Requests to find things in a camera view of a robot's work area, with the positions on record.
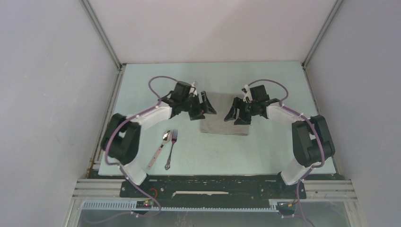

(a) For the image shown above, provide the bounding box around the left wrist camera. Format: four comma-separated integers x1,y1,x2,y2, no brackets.
189,81,198,97

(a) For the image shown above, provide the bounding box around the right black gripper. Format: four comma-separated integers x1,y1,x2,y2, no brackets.
224,97,258,126

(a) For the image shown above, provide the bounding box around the silver spoon pink handle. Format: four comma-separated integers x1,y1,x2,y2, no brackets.
147,130,173,170

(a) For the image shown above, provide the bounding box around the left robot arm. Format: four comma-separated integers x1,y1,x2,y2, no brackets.
101,81,217,197

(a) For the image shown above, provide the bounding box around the grey cloth napkin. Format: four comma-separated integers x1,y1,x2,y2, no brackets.
200,92,249,136

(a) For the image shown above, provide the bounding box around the iridescent fork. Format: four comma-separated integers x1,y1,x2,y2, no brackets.
165,129,178,170

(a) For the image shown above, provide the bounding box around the white cable duct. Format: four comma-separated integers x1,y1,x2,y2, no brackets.
81,200,295,212

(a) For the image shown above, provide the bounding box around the aluminium frame post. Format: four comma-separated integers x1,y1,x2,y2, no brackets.
79,0,122,70
302,0,345,69

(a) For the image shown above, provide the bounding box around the right aluminium frame post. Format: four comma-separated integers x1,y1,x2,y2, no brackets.
302,0,345,69

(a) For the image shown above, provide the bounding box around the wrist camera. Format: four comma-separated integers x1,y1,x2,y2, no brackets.
189,81,198,97
241,85,253,103

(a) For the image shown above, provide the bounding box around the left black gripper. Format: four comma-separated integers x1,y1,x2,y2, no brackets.
180,91,216,121

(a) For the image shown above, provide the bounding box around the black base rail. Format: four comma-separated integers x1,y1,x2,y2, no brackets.
120,175,306,208

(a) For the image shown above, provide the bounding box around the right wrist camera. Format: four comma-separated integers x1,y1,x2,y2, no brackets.
241,85,253,103

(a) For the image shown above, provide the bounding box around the left aluminium frame post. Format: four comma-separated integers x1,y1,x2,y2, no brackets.
79,0,122,70

